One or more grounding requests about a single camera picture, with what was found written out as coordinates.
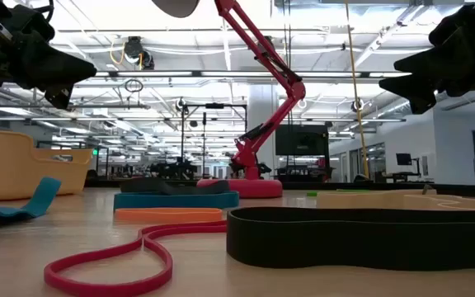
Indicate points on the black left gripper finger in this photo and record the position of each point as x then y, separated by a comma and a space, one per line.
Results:
59, 99
56, 68

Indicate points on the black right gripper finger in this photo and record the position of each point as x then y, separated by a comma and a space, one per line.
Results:
419, 90
427, 64

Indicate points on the teal rubber band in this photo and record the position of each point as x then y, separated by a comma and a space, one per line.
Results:
43, 198

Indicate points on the dark grey rubber band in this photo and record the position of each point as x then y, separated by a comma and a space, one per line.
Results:
147, 185

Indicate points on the green rubber band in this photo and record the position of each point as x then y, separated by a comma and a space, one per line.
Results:
311, 193

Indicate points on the wide blue rubber band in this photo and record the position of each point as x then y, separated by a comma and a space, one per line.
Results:
171, 201

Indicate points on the orange rubber band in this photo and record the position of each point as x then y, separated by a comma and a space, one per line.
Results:
167, 215

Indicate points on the wide black rubber band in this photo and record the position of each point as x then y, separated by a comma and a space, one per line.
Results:
344, 243

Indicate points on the thin red rubber band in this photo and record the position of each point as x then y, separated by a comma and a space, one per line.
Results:
188, 227

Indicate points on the yellow plastic bin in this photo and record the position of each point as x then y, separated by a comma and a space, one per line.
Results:
10, 165

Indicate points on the small black desk monitor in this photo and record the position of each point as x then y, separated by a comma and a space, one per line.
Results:
403, 159

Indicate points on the red desk lamp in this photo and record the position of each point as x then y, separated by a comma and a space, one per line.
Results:
241, 189

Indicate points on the black background rig frame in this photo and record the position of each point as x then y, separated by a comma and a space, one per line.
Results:
214, 106

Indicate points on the black table frame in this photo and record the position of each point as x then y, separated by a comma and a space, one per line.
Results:
295, 186

